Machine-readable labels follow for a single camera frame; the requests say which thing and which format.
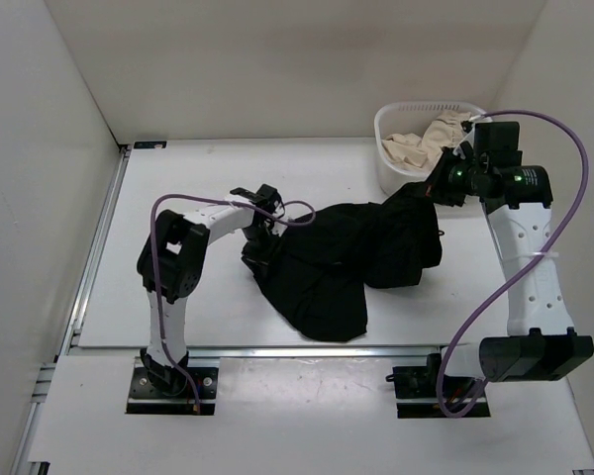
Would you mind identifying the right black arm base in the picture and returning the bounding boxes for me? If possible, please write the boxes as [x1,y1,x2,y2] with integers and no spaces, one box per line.
[385,353,477,420]

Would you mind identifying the beige trousers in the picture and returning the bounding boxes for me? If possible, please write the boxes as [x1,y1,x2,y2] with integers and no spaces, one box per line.
[381,110,473,173]

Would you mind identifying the left aluminium table rail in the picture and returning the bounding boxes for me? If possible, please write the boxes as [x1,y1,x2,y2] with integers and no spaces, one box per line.
[53,144,133,363]

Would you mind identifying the black trousers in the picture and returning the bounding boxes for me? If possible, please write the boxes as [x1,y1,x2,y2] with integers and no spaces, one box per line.
[242,184,443,342]

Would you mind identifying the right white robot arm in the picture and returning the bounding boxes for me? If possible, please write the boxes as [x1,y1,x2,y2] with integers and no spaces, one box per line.
[425,122,594,396]

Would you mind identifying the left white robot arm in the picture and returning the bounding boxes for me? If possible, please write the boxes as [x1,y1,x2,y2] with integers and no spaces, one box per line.
[137,184,286,397]

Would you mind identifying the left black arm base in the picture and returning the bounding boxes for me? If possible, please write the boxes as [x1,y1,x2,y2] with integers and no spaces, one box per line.
[126,358,219,416]

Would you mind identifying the white plastic basket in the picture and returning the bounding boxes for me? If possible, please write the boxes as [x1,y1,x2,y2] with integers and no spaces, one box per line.
[373,101,485,195]

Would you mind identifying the front aluminium table rail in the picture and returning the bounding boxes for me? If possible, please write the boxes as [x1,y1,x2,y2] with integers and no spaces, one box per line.
[188,345,440,359]

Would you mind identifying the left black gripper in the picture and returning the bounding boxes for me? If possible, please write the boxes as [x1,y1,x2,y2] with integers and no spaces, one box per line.
[242,226,286,280]

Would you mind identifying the dark label sticker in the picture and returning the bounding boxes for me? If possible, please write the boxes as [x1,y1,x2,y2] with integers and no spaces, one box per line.
[133,141,167,149]

